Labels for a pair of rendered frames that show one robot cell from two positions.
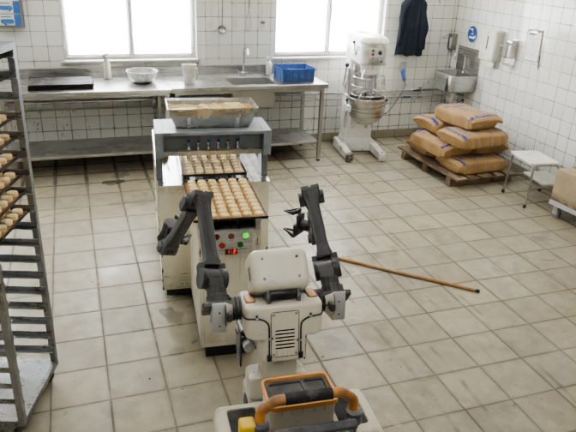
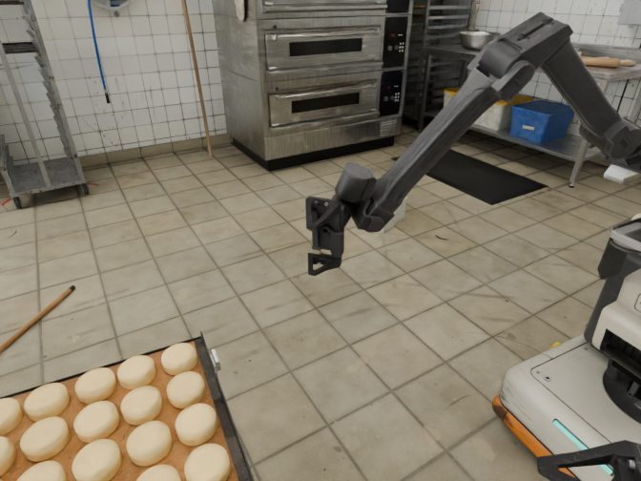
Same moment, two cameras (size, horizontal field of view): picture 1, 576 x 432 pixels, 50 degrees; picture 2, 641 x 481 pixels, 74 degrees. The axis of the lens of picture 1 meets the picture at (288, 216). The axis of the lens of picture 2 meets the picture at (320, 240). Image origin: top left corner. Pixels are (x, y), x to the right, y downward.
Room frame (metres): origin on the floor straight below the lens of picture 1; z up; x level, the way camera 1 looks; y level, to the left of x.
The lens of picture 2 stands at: (2.91, 0.65, 1.39)
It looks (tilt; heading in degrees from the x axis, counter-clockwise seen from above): 31 degrees down; 259
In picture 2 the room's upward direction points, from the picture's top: straight up
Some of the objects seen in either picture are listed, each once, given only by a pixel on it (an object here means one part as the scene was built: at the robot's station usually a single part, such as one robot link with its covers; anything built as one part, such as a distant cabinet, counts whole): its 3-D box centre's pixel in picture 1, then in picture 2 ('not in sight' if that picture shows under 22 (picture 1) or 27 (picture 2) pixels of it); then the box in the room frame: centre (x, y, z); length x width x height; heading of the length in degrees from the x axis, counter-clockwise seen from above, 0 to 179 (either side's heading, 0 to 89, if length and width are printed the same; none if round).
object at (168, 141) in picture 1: (211, 150); not in sight; (3.80, 0.51, 1.01); 0.72 x 0.33 x 0.34; 104
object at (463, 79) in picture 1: (459, 72); not in sight; (7.54, -2.00, 0.93); 0.99 x 0.38 x 1.09; 20
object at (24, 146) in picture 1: (34, 221); not in sight; (2.68, 1.23, 0.97); 0.03 x 0.03 x 1.70; 2
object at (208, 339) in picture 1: (222, 262); not in sight; (3.31, 0.39, 0.45); 0.70 x 0.34 x 0.90; 14
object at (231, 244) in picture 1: (231, 242); not in sight; (2.96, 0.30, 0.77); 0.24 x 0.04 x 0.14; 104
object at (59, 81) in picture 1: (61, 80); not in sight; (6.07, 2.32, 0.93); 0.60 x 0.40 x 0.01; 111
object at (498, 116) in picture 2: not in sight; (500, 110); (0.33, -3.19, 0.36); 0.47 x 0.38 x 0.26; 20
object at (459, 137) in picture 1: (473, 135); not in sight; (6.37, -1.95, 0.47); 0.72 x 0.42 x 0.17; 115
